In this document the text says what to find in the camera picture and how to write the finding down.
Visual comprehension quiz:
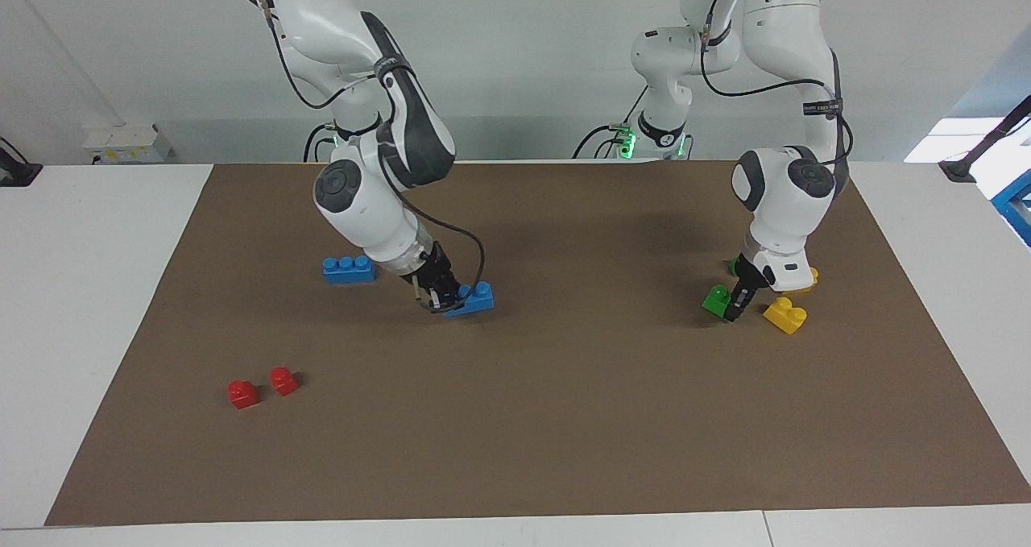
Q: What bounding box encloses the blue three-stud brick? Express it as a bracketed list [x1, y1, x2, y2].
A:
[322, 255, 376, 284]
[443, 281, 495, 317]

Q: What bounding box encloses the brown table mat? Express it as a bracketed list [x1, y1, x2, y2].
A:
[44, 160, 1031, 527]

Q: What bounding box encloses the black table clamp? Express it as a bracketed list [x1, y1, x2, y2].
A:
[0, 138, 43, 187]

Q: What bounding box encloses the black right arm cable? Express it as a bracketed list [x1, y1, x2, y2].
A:
[234, 0, 487, 316]

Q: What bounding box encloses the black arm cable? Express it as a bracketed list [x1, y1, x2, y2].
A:
[234, 0, 487, 316]
[699, 7, 855, 169]

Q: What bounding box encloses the black base cable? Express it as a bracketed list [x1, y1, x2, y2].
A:
[573, 86, 649, 160]
[304, 122, 335, 164]

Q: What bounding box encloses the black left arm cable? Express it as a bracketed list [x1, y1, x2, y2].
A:
[699, 7, 855, 169]

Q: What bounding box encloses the black camera stand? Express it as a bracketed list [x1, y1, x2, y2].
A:
[938, 94, 1031, 184]

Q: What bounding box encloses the blue frame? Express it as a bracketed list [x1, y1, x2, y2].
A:
[991, 170, 1031, 247]

